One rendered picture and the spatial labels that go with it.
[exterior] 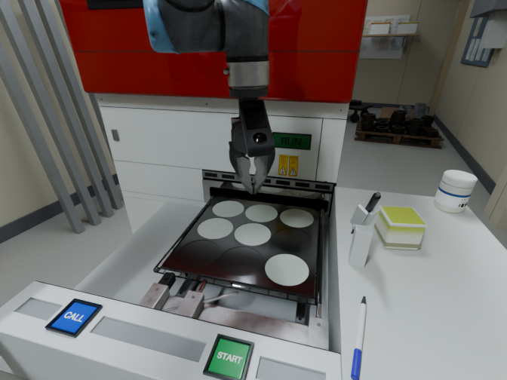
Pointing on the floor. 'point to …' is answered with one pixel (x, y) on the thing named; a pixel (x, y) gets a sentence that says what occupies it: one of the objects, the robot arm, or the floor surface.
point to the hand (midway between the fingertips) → (253, 190)
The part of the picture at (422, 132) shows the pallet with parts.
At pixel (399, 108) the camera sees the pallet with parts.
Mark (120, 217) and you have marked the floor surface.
